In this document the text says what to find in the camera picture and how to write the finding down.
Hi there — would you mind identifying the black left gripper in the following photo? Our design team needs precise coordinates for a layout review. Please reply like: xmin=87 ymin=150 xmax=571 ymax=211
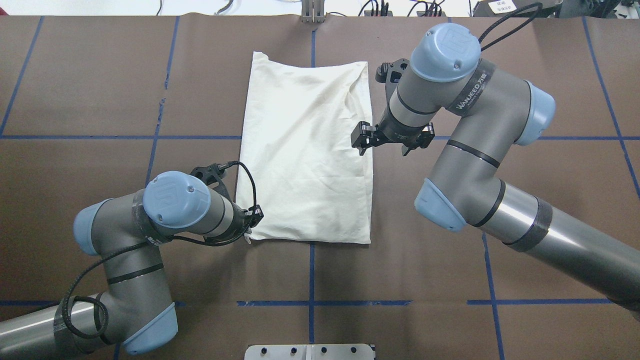
xmin=205 ymin=202 xmax=265 ymax=247

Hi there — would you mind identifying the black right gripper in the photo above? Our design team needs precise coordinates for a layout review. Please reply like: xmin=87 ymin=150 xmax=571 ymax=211
xmin=350 ymin=112 xmax=435 ymax=157

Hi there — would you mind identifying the cream long-sleeve cat shirt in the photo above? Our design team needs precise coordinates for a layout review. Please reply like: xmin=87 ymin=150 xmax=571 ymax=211
xmin=235 ymin=51 xmax=374 ymax=245

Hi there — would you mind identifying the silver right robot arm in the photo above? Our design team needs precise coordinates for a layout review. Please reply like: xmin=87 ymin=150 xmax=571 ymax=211
xmin=350 ymin=22 xmax=640 ymax=319

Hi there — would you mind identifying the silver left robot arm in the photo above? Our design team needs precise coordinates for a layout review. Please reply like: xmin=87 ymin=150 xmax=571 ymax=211
xmin=1 ymin=164 xmax=264 ymax=360

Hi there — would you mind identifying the black device with label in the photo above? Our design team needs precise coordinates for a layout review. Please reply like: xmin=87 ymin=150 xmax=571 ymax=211
xmin=471 ymin=0 xmax=563 ymax=18

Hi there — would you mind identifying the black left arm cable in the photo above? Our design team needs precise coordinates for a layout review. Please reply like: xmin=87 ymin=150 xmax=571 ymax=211
xmin=59 ymin=160 xmax=258 ymax=341

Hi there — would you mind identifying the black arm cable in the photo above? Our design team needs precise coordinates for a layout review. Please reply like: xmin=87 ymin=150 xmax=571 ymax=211
xmin=59 ymin=160 xmax=258 ymax=341
xmin=477 ymin=2 xmax=544 ymax=52

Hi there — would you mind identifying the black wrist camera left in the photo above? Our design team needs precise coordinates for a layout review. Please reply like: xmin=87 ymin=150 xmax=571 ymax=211
xmin=189 ymin=162 xmax=233 ymax=201

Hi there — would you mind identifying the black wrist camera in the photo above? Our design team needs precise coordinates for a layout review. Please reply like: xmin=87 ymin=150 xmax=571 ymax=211
xmin=189 ymin=162 xmax=233 ymax=201
xmin=375 ymin=58 xmax=410 ymax=101

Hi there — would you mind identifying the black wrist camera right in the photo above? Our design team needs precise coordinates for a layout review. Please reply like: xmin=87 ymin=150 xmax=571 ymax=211
xmin=375 ymin=58 xmax=410 ymax=101

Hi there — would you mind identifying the aluminium frame post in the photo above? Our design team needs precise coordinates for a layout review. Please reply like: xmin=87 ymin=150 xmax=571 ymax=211
xmin=301 ymin=0 xmax=326 ymax=24

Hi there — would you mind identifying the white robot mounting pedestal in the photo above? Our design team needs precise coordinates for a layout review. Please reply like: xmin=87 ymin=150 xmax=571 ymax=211
xmin=244 ymin=343 xmax=377 ymax=360

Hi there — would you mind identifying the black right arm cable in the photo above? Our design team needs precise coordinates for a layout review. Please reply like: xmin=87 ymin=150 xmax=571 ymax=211
xmin=477 ymin=2 xmax=544 ymax=52

